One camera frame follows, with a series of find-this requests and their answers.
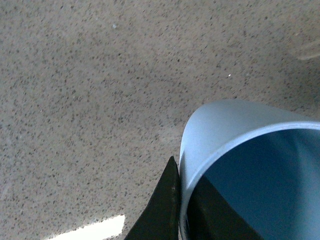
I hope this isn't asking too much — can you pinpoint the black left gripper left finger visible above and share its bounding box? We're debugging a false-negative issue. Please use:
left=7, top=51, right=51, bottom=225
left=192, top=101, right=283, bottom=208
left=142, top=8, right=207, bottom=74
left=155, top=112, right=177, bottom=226
left=126, top=156, right=181, bottom=240

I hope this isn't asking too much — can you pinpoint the blue cup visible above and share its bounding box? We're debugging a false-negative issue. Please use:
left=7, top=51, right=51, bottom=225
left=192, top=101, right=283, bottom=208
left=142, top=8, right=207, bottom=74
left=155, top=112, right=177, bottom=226
left=179, top=99, right=320, bottom=240

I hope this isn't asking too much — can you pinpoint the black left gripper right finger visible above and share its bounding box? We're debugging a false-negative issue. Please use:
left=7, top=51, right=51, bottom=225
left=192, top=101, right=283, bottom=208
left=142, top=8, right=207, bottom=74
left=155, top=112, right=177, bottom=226
left=187, top=176, right=263, bottom=240

